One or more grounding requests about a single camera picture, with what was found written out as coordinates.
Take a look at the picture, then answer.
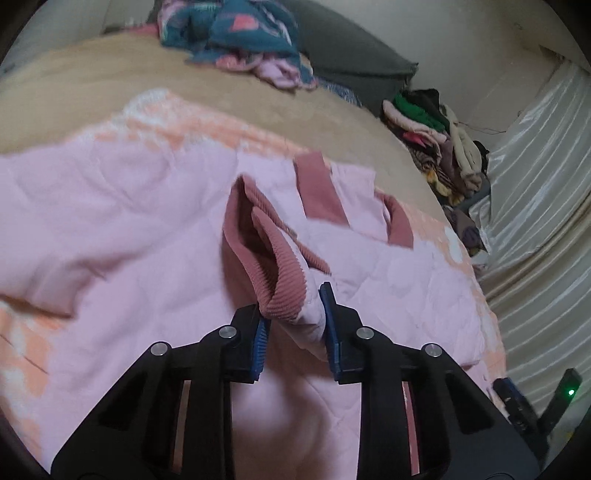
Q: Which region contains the shiny cream curtain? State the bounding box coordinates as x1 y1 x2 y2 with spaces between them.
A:
471 60 590 411

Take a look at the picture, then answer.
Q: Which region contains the tan bed cover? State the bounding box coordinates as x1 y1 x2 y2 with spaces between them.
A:
1 33 446 221

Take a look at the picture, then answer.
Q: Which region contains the grey headboard cover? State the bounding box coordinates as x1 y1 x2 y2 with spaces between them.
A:
283 1 418 116

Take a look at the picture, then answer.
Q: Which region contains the bag of clothes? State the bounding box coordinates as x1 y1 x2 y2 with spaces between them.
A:
443 206 487 257

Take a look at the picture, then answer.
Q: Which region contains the orange plaid cloud blanket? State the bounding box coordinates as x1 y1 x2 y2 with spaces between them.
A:
0 88 507 471

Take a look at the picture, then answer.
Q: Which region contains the pink quilted jacket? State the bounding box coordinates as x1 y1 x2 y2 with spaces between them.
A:
0 138 507 480

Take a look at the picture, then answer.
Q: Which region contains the dark patterned pillow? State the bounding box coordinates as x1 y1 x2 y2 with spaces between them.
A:
317 77 363 107

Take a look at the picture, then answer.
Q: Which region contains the blue flamingo quilt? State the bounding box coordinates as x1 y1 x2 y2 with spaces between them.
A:
157 0 317 91

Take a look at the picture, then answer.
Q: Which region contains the pile of folded clothes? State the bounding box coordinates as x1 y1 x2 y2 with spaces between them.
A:
382 89 489 207

